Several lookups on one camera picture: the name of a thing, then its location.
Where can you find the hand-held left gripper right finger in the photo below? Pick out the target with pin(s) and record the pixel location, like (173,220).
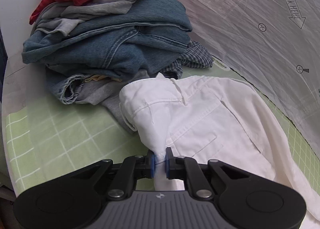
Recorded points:
(168,167)

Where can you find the grey cloth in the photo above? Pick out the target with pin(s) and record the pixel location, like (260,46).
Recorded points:
(110,99)

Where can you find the blue denim jeans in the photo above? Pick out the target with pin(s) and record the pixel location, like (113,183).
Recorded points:
(125,51)

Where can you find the grey sweatshirt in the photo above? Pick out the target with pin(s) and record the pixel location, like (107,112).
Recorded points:
(107,4)

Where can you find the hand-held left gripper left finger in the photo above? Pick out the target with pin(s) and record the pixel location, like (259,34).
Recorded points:
(151,167)

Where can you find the frayed light denim jeans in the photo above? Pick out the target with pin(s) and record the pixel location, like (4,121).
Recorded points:
(66,90)

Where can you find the green grid mat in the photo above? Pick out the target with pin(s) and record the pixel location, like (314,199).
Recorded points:
(50,139)

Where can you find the yellow cloth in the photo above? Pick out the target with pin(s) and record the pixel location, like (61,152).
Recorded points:
(100,78)

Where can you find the carrot print sheet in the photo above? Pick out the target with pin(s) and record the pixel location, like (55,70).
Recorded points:
(237,31)

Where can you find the white pants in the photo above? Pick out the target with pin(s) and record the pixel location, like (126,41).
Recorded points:
(200,124)

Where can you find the blue checkered shirt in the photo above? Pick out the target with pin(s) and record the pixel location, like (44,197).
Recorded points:
(195,55)

